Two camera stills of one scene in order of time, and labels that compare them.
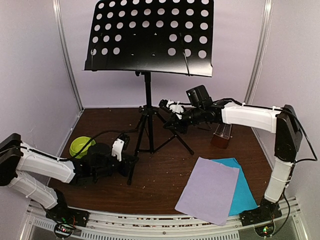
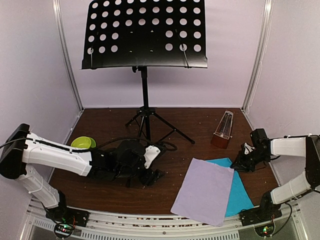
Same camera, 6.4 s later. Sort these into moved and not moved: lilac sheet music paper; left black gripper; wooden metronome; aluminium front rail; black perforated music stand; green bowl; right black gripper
Moved: left black gripper; lilac sheet music paper; black perforated music stand; right black gripper
Not moved: wooden metronome; green bowl; aluminium front rail
